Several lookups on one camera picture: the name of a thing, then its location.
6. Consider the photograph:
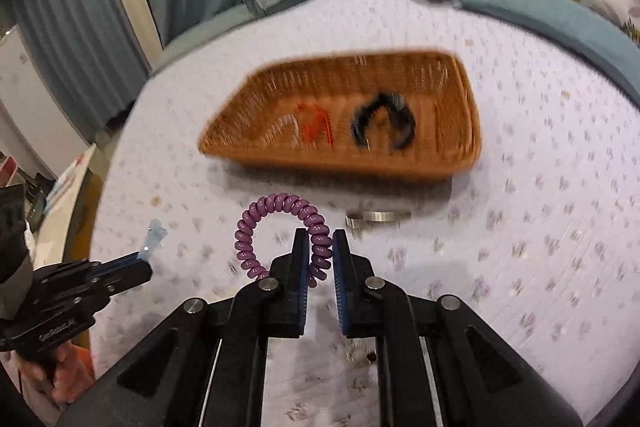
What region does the clear bracelet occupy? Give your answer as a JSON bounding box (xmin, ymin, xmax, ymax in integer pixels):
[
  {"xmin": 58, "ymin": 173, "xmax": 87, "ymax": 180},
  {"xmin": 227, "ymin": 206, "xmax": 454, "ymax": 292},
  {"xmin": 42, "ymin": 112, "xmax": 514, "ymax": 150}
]
[{"xmin": 264, "ymin": 114, "xmax": 301, "ymax": 145}]

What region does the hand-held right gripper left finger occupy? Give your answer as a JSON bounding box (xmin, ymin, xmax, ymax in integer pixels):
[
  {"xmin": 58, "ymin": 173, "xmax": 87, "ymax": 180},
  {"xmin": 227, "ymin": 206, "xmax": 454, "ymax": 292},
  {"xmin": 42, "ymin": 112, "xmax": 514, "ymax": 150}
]
[{"xmin": 59, "ymin": 228, "xmax": 309, "ymax": 427}]

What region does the clear blue hair clip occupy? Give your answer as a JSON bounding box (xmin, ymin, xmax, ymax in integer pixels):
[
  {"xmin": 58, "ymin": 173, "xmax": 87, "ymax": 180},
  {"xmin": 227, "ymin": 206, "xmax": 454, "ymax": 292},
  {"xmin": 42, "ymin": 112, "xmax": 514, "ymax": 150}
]
[{"xmin": 141, "ymin": 219, "xmax": 168, "ymax": 262}]

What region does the purple spiral hair tie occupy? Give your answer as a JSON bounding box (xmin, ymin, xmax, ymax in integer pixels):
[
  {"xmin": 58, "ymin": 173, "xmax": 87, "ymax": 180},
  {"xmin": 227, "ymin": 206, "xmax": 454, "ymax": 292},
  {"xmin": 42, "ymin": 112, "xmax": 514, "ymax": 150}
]
[{"xmin": 234, "ymin": 193, "xmax": 333, "ymax": 289}]

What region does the black scrunchie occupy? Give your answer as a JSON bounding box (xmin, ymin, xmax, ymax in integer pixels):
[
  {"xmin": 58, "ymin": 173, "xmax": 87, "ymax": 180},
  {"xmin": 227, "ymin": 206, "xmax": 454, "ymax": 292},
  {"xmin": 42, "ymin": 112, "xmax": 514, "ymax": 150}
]
[{"xmin": 350, "ymin": 92, "xmax": 417, "ymax": 152}]

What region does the teal blanket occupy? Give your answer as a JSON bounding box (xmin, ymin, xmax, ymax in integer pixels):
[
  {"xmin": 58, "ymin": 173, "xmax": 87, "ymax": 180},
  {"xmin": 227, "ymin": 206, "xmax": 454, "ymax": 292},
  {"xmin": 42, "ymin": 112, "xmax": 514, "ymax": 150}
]
[{"xmin": 330, "ymin": 0, "xmax": 640, "ymax": 102}]

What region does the blue-grey curtain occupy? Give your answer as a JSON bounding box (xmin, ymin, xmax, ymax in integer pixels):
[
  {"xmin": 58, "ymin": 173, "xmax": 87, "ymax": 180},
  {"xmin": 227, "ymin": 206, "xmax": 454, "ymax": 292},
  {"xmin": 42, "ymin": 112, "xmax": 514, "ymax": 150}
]
[{"xmin": 7, "ymin": 0, "xmax": 310, "ymax": 135}]

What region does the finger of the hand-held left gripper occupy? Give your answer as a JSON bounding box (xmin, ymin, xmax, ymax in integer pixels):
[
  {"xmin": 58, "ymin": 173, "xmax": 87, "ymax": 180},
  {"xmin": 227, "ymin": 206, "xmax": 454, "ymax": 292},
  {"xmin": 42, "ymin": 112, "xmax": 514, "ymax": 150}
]
[
  {"xmin": 100, "ymin": 263, "xmax": 154, "ymax": 298},
  {"xmin": 90, "ymin": 252, "xmax": 151, "ymax": 282}
]

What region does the red hair tie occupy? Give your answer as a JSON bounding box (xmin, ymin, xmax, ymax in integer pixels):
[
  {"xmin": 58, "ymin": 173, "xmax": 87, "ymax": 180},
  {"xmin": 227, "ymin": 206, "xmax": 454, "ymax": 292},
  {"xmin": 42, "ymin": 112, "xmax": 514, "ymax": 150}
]
[{"xmin": 295, "ymin": 102, "xmax": 335, "ymax": 150}]

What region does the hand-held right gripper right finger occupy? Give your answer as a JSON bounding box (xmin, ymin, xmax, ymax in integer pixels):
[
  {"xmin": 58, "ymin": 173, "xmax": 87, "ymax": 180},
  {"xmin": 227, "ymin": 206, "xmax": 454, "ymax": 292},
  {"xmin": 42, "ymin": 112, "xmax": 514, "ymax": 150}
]
[{"xmin": 332, "ymin": 229, "xmax": 585, "ymax": 427}]

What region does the white floral bed sheet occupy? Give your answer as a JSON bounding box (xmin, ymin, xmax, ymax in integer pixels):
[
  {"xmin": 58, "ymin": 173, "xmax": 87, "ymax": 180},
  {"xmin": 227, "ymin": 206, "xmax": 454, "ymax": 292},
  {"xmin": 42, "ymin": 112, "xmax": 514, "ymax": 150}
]
[{"xmin": 89, "ymin": 0, "xmax": 640, "ymax": 427}]

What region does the person's left hand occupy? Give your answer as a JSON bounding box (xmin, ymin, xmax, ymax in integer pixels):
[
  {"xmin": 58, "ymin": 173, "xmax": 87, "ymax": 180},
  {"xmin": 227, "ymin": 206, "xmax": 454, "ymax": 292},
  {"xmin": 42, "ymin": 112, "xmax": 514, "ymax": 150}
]
[{"xmin": 19, "ymin": 341, "xmax": 97, "ymax": 410}]

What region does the brown wicker basket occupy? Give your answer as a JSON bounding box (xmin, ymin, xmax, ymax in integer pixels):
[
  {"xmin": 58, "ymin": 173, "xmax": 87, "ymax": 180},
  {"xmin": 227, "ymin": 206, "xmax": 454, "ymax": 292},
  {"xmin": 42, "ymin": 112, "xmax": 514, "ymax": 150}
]
[{"xmin": 198, "ymin": 50, "xmax": 483, "ymax": 185}]

